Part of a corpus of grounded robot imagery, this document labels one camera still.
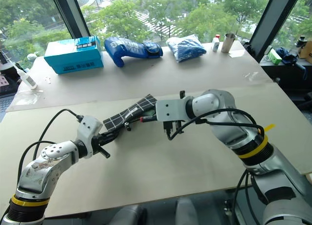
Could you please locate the grey laptop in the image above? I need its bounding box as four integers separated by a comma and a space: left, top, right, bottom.
0, 71, 20, 114

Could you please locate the brown cardboard box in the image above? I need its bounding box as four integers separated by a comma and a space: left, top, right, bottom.
299, 40, 312, 60

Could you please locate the dark blue cloth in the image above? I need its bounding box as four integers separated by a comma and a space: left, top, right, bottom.
276, 47, 307, 80

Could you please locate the clear plastic sheet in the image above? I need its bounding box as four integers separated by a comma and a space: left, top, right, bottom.
14, 89, 45, 106

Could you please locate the light blue cardboard box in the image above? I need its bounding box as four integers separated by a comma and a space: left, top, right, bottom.
43, 35, 104, 75

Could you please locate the black caster base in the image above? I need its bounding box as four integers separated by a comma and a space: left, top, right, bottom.
222, 199, 238, 218

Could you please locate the metal cup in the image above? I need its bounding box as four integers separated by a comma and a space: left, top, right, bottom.
220, 32, 238, 54

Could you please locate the blue boxing glove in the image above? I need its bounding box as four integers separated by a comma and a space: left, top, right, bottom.
104, 36, 164, 68

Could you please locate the black window pillar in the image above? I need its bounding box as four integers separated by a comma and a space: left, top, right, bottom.
248, 0, 303, 62
48, 0, 90, 39

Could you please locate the green small box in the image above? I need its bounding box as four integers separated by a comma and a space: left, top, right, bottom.
268, 51, 284, 65

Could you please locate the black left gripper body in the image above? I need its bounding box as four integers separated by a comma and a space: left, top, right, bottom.
93, 133, 118, 150

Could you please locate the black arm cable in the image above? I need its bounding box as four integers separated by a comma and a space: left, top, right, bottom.
17, 108, 85, 182
166, 108, 266, 225

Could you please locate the blue cloth in plastic bag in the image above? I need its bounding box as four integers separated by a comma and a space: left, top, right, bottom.
165, 34, 207, 64

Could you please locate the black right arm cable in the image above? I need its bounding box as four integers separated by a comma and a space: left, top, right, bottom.
166, 108, 266, 225

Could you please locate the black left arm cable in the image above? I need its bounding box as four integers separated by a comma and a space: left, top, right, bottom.
17, 108, 85, 182

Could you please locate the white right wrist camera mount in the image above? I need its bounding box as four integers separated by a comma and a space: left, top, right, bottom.
155, 96, 196, 123

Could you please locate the dark rounded shape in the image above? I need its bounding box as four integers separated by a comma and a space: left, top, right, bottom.
114, 205, 147, 225

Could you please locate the grey rounded shape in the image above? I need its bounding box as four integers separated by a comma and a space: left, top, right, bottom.
175, 197, 199, 225

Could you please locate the white squeeze bottle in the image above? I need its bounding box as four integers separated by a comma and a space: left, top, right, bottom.
10, 62, 38, 90

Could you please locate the black round camera device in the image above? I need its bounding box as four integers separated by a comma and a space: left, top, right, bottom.
0, 61, 13, 72

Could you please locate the small white red-capped bottle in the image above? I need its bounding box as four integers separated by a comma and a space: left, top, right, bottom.
211, 34, 221, 53

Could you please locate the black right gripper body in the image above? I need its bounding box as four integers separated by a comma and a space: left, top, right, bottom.
161, 120, 182, 138

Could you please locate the black grid pencil pouch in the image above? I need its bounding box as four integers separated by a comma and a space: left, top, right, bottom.
102, 93, 158, 133

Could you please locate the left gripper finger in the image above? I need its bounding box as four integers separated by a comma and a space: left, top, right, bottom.
98, 147, 111, 160
107, 130, 123, 141

